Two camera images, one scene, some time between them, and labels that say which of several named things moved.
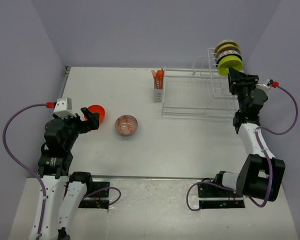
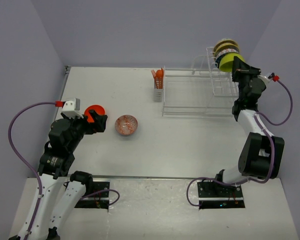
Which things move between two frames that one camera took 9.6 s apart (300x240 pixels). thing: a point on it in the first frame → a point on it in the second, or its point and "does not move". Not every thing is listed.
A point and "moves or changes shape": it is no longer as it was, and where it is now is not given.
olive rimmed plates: (231, 52) → (225, 44)
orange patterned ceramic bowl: (126, 125) does not move
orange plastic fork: (154, 74) does not move
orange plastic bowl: (96, 109) does not move
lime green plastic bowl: (225, 62) moves or changes shape
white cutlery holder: (158, 93) does not move
